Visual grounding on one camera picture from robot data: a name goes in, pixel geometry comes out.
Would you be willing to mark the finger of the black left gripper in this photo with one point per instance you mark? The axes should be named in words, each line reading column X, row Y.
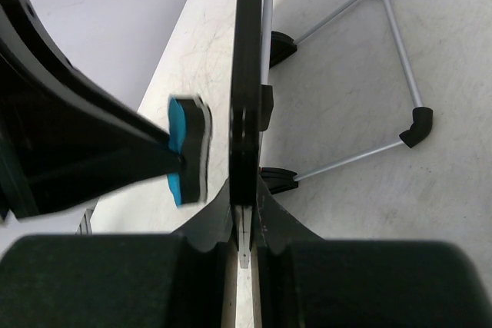
column 64, row 140

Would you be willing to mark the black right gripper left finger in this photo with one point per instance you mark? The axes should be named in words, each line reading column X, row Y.
column 186, row 278

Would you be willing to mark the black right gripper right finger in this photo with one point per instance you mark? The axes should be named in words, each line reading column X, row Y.
column 302, row 280

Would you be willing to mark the blue whiteboard eraser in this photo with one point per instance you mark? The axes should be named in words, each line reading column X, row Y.
column 190, row 130

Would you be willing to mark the black framed whiteboard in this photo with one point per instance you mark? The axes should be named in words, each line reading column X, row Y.
column 245, row 104

